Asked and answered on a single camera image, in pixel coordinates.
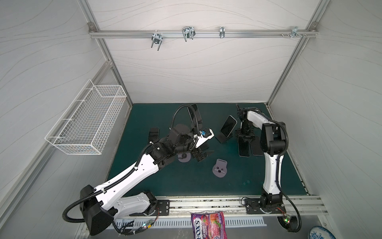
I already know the black phone silver edge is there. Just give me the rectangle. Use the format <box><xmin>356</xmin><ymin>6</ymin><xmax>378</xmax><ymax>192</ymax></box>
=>
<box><xmin>220</xmin><ymin>115</ymin><xmax>237</xmax><ymax>137</ymax></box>

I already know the black phone purple edge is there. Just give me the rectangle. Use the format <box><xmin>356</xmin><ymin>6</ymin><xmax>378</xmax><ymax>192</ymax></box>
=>
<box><xmin>250</xmin><ymin>137</ymin><xmax>264</xmax><ymax>156</ymax></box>

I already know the black phone light blue edge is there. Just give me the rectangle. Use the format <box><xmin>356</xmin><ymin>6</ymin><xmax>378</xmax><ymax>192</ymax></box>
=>
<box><xmin>148</xmin><ymin>127</ymin><xmax>160</xmax><ymax>143</ymax></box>

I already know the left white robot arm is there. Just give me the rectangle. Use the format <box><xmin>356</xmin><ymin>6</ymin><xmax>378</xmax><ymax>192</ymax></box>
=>
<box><xmin>79</xmin><ymin>124</ymin><xmax>214</xmax><ymax>236</ymax></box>

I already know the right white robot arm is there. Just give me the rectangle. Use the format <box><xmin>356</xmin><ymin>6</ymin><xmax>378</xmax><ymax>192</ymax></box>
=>
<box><xmin>235</xmin><ymin>106</ymin><xmax>289</xmax><ymax>214</ymax></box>

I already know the grey round stand left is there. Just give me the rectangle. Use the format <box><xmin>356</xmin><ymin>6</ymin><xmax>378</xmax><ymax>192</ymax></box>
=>
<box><xmin>177</xmin><ymin>152</ymin><xmax>192</xmax><ymax>163</ymax></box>

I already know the grey round stand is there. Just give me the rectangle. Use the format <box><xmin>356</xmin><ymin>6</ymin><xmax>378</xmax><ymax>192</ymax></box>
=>
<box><xmin>177</xmin><ymin>152</ymin><xmax>192</xmax><ymax>163</ymax></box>
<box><xmin>212</xmin><ymin>159</ymin><xmax>228</xmax><ymax>178</ymax></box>

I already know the grey round stand front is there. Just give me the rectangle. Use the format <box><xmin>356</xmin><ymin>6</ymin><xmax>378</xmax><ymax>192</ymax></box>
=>
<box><xmin>212</xmin><ymin>159</ymin><xmax>228</xmax><ymax>178</ymax></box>

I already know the pink Fox's candy bag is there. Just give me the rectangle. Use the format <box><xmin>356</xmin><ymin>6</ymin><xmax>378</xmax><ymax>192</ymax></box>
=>
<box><xmin>191</xmin><ymin>212</ymin><xmax>227</xmax><ymax>239</ymax></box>

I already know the metal U-bolt clamp left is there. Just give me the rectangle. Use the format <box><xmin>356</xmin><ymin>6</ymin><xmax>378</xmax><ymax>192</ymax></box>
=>
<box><xmin>151</xmin><ymin>33</ymin><xmax>163</xmax><ymax>51</ymax></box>

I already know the metal u-bolt clamp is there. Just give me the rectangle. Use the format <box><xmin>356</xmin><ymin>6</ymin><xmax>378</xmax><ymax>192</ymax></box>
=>
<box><xmin>182</xmin><ymin>26</ymin><xmax>196</xmax><ymax>42</ymax></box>
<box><xmin>151</xmin><ymin>33</ymin><xmax>163</xmax><ymax>51</ymax></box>

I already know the aluminium top crossbar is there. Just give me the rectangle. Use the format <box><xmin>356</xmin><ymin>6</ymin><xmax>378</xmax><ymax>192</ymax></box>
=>
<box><xmin>90</xmin><ymin>28</ymin><xmax>319</xmax><ymax>39</ymax></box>

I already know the metal clamp small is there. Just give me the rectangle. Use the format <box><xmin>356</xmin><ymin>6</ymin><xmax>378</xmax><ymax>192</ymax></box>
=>
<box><xmin>219</xmin><ymin>26</ymin><xmax>225</xmax><ymax>39</ymax></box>

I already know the metal U-bolt clamp middle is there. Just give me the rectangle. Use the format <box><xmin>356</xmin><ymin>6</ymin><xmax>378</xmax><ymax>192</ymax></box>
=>
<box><xmin>182</xmin><ymin>26</ymin><xmax>196</xmax><ymax>42</ymax></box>

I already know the blue white ceramic plate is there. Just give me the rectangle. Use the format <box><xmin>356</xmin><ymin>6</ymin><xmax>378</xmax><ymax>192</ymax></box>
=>
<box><xmin>308</xmin><ymin>226</ymin><xmax>336</xmax><ymax>239</ymax></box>

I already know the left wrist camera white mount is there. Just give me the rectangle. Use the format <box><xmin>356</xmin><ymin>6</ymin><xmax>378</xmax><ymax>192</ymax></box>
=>
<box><xmin>194</xmin><ymin>128</ymin><xmax>214</xmax><ymax>148</ymax></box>

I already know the white wire basket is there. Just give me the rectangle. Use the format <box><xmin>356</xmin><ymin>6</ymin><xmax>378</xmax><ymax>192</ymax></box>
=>
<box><xmin>45</xmin><ymin>80</ymin><xmax>127</xmax><ymax>155</ymax></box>

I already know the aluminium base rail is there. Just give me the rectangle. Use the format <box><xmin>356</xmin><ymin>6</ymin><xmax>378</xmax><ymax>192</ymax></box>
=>
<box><xmin>113</xmin><ymin>195</ymin><xmax>329</xmax><ymax>219</ymax></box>

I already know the metal bracket right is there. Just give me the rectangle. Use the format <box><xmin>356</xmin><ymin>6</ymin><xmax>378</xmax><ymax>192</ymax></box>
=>
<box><xmin>280</xmin><ymin>26</ymin><xmax>307</xmax><ymax>39</ymax></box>

